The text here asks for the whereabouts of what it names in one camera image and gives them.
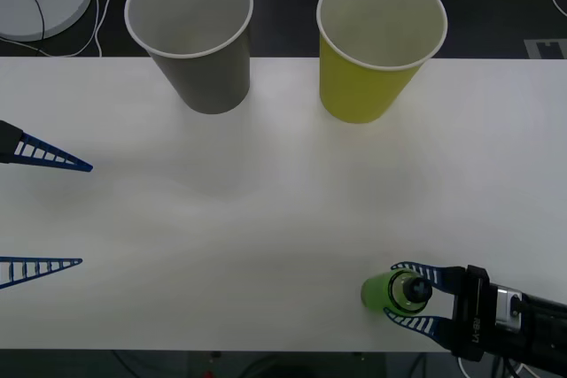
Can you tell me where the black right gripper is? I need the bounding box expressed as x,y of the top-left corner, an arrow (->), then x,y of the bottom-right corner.
383,261 -> 532,363

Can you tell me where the yellow-green plastic bin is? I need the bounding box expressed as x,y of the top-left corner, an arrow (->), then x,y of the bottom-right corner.
315,0 -> 448,125

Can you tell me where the thin black cable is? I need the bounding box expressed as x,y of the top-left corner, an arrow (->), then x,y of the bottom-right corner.
0,0 -> 53,58

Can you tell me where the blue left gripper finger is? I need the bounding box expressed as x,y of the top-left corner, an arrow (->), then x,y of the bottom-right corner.
0,257 -> 84,290
0,120 -> 95,174

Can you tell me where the thin white cable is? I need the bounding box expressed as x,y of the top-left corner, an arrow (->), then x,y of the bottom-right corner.
457,352 -> 532,378

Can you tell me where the grey plastic bin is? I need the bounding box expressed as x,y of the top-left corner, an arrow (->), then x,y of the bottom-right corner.
123,0 -> 255,115

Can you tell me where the green plastic bottle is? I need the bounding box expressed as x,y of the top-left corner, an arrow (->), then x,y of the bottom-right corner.
361,267 -> 433,315

